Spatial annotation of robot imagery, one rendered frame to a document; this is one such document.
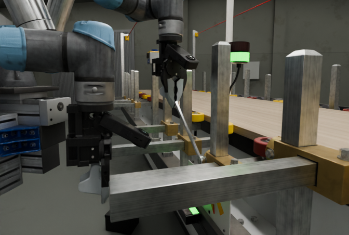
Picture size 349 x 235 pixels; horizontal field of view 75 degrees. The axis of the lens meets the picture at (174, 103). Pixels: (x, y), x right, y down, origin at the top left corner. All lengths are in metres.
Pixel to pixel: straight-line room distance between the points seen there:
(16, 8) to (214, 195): 0.53
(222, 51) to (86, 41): 0.31
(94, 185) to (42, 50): 0.27
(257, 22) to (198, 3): 1.89
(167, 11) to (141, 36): 7.15
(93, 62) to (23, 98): 0.57
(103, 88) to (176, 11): 0.35
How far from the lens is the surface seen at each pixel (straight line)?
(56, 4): 1.06
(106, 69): 0.45
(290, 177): 0.33
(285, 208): 0.43
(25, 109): 0.97
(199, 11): 7.60
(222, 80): 0.58
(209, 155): 0.62
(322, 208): 0.69
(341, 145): 0.73
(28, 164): 1.01
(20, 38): 0.46
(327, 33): 8.02
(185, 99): 0.81
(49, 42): 0.45
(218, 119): 0.58
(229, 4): 2.53
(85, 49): 0.45
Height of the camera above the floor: 1.07
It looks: 6 degrees down
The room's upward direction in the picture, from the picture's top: straight up
